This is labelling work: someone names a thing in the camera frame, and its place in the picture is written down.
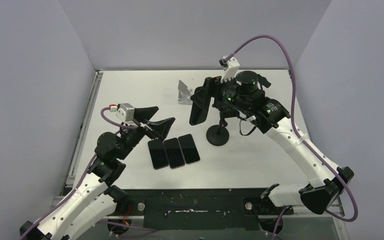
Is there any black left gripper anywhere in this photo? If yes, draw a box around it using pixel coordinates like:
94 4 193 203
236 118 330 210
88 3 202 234
117 106 175 160

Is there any black phone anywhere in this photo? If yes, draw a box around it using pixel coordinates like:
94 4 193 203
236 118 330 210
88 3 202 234
147 139 169 170
189 105 210 126

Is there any purple phone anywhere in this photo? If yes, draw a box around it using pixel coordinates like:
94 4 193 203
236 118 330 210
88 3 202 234
163 138 186 169

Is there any black tall phone stand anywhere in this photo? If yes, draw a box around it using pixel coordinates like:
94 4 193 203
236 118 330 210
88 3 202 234
205 110 230 147

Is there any silver phone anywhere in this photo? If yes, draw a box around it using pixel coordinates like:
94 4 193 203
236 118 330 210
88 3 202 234
178 134 201 165

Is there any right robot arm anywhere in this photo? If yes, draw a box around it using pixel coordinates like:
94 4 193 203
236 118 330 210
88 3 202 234
189 70 354 215

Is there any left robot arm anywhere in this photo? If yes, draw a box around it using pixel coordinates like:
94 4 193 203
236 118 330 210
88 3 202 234
19 103 176 240

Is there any white folding phone stand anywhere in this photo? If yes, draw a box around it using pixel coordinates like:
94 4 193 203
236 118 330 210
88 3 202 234
177 80 194 105

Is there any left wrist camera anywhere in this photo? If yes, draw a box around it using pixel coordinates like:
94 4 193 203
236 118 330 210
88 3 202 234
109 103 135 123

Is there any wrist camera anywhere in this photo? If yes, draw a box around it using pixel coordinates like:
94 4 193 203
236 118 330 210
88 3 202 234
219 56 240 83
109 103 135 123

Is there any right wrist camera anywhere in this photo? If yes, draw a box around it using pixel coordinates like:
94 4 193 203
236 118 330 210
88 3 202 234
219 56 240 83

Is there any aluminium side rail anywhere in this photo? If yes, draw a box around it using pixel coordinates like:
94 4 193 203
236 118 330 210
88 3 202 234
64 70 104 188

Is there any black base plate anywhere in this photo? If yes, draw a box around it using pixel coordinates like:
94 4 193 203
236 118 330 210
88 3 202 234
109 188 282 231

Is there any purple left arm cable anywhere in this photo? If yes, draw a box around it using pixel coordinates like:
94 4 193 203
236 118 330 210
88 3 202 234
19 106 138 240

